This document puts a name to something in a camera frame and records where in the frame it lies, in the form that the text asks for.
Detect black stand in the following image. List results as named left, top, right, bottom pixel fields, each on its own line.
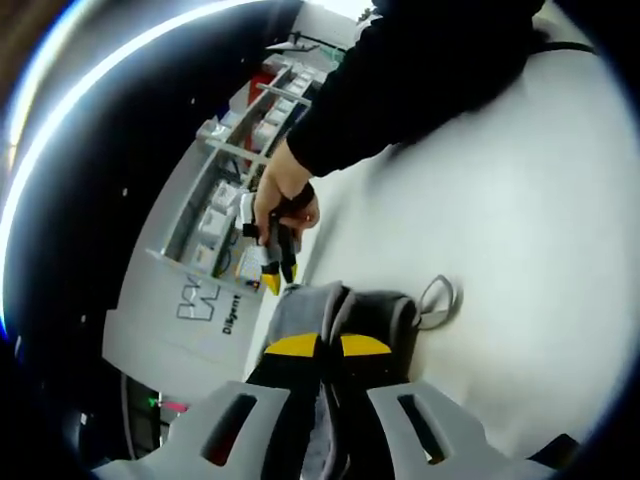
left=287, top=29, right=321, bottom=52

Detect grey metal shelving rack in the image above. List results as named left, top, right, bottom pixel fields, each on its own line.
left=144, top=57, right=326, bottom=291

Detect black cable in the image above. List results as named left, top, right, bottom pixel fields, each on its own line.
left=527, top=12, right=599, bottom=56

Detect person's right hand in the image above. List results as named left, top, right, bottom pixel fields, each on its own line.
left=252, top=138, right=321, bottom=246

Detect dark grey towel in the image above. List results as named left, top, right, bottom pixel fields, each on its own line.
left=267, top=274, right=464, bottom=480

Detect row of white storage bins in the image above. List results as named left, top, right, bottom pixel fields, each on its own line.
left=192, top=62, right=316, bottom=266

